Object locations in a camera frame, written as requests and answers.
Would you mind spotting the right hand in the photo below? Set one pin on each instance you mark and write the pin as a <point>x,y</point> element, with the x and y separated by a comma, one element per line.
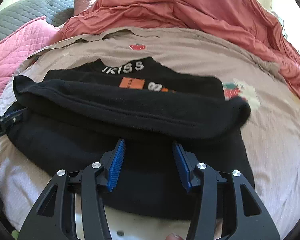
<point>173,236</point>

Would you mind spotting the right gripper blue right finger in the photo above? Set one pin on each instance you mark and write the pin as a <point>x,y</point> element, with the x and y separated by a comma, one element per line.
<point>244,216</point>

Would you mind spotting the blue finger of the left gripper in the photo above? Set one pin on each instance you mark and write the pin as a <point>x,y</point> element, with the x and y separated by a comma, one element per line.
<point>15,117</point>

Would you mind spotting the grey quilted headboard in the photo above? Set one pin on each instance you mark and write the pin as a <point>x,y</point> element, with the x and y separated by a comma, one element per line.
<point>57,12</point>

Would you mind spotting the pink quilted pillow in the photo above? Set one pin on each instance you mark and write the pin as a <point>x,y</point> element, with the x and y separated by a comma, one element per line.
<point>18,46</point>

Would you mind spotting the coral red duvet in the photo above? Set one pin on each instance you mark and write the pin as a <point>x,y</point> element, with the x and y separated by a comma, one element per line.
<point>244,23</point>

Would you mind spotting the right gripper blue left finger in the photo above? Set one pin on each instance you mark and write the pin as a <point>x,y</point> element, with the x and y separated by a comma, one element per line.
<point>53,214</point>

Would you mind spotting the black long-sleeve shirt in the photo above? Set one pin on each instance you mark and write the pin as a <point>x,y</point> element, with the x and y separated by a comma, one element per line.
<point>75,115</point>

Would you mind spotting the dusty pink small pillow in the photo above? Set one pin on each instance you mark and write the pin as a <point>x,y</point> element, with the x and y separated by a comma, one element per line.
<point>82,5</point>

